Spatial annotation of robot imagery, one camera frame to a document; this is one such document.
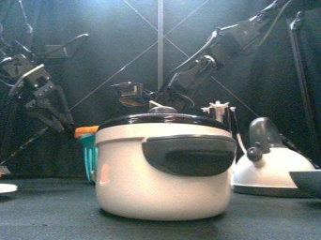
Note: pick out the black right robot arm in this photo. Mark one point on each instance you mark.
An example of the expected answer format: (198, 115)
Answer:
(235, 40)

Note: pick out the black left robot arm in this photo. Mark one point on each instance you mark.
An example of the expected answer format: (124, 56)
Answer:
(63, 50)

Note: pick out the black pot lid grey knob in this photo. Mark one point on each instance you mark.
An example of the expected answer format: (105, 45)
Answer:
(164, 118)

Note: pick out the orange toy piece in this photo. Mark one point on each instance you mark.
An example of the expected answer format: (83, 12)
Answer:
(86, 130)

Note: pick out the white and black toy mixer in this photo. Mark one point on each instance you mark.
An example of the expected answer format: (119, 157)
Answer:
(218, 110)

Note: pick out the teal plastic toy holder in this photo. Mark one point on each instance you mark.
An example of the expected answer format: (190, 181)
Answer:
(89, 156)

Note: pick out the white plate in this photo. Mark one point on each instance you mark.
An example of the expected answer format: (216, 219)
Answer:
(6, 188)

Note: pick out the grey bowl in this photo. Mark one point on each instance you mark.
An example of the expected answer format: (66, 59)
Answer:
(308, 182)

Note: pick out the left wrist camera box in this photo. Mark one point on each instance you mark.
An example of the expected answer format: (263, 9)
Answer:
(17, 66)

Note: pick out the vertical metal frame pole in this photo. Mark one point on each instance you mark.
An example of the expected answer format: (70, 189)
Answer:
(161, 40)

